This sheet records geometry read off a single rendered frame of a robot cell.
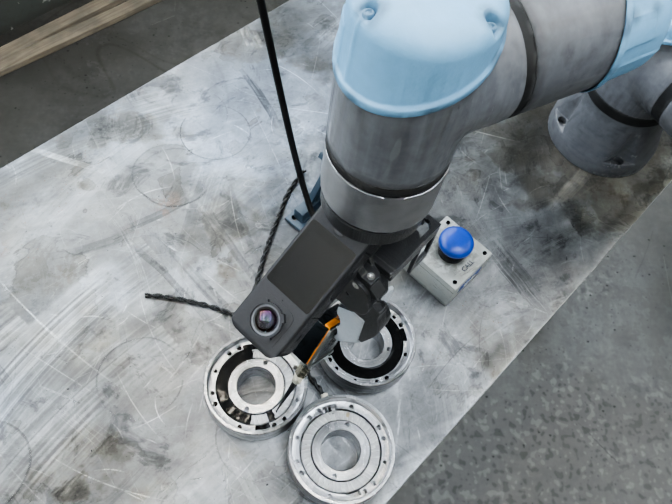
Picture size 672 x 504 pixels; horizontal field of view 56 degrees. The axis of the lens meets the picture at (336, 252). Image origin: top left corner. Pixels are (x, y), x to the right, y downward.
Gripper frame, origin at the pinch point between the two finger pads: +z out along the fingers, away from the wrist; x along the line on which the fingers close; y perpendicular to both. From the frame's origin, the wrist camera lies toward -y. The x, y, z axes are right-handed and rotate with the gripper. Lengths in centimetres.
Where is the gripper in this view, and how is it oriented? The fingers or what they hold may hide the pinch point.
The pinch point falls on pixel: (327, 327)
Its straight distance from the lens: 57.6
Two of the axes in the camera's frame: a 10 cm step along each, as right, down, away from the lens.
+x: -7.4, -6.2, 2.6
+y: 6.6, -6.2, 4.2
